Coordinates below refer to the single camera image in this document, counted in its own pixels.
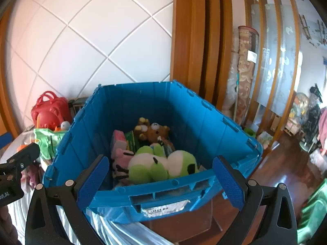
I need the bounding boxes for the green frog plush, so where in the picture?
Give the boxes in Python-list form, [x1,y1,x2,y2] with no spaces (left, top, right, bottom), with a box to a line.
[128,143,200,184]

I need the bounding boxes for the light green cloth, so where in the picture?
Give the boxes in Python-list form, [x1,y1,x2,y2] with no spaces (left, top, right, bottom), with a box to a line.
[33,128,67,160]

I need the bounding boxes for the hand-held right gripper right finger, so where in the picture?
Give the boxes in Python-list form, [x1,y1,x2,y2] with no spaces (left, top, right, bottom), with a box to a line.
[213,155,299,245]

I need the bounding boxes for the green plastic chair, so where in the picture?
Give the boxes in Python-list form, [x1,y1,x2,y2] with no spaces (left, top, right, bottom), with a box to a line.
[298,179,327,245]

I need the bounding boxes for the cloth-covered desktop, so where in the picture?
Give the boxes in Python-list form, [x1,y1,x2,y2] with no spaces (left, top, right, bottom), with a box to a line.
[8,130,174,245]

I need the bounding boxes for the white plastic bag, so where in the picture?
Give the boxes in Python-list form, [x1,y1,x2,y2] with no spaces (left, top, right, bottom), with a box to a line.
[257,130,273,149]

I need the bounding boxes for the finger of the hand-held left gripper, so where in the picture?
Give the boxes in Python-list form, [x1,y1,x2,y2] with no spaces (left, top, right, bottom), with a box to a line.
[0,142,41,176]
[0,132,14,149]

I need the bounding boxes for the red toy handbag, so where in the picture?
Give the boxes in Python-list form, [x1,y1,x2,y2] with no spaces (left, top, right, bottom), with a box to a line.
[31,90,73,129]

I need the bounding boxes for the wooden door frame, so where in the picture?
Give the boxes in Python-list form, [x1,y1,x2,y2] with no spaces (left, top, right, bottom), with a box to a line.
[170,0,233,102]

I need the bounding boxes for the cardboard box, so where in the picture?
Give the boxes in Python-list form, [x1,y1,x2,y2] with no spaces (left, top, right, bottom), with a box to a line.
[270,114,281,134]

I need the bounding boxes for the teal broom handle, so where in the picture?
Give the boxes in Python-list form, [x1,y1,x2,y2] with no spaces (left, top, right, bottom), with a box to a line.
[232,73,241,123]

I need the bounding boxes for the pink hanging cloth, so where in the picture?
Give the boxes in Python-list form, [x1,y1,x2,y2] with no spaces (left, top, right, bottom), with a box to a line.
[318,107,327,156]

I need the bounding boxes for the green book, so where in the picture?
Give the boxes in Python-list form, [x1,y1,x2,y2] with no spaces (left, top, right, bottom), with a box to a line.
[125,130,140,152]

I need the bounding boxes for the person's left forearm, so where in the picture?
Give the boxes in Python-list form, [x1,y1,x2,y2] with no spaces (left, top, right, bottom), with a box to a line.
[0,205,22,245]

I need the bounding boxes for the wooden wall trim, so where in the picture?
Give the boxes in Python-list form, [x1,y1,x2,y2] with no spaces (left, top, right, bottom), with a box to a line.
[0,13,22,138]

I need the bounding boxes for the wooden slatted glass partition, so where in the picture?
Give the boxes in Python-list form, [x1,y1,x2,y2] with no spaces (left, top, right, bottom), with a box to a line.
[240,0,303,133]

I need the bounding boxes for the brown teddy bear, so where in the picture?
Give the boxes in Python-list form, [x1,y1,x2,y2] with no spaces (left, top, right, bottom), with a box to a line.
[133,117,171,143]

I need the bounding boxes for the patterned rolled carpet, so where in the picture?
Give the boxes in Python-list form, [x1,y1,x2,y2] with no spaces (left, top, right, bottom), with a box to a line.
[234,26,260,127]

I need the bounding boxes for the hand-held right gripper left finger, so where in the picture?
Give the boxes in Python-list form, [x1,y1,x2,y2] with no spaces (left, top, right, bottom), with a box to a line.
[26,154,110,245]

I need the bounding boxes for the pink plush with black limbs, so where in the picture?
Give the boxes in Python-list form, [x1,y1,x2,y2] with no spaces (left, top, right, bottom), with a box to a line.
[112,148,134,182]

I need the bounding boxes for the cluttered toy rack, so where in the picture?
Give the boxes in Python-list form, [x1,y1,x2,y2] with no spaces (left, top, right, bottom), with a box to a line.
[287,92,309,136]

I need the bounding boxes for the wall decal stickers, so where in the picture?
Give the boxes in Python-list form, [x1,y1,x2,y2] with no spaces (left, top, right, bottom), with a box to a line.
[299,13,327,47]

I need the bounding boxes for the pink box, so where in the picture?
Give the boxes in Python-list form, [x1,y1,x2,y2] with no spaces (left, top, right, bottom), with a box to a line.
[112,130,127,156]

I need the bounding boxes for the white orange toy figure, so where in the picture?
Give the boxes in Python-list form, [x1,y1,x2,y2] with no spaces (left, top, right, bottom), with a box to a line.
[54,121,71,133]

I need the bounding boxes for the blue plastic storage bin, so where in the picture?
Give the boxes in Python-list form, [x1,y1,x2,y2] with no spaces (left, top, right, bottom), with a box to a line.
[42,80,263,225]

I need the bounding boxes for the mauve plush toy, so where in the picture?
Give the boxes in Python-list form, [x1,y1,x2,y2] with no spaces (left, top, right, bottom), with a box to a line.
[22,163,43,189]

